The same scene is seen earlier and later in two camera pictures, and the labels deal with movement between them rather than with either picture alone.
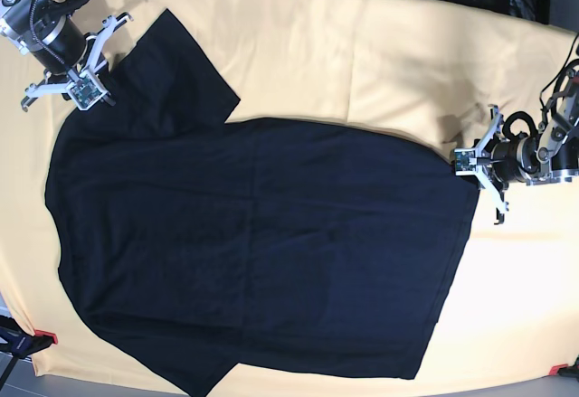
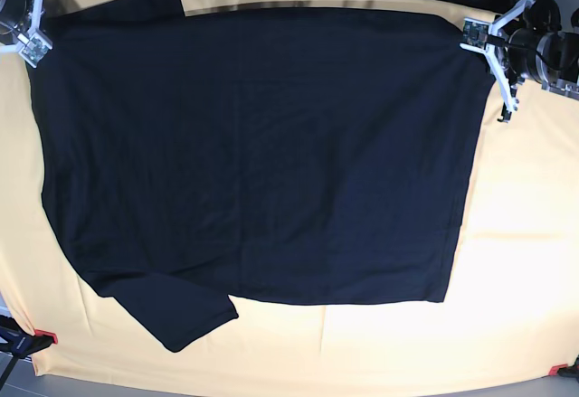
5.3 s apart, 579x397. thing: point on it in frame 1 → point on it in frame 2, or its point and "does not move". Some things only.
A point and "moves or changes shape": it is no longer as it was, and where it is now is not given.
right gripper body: x=515 y=160 → x=535 y=57
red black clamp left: x=20 y=342 does not move
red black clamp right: x=564 y=370 does not move
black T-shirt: x=195 y=245 moves or changes shape
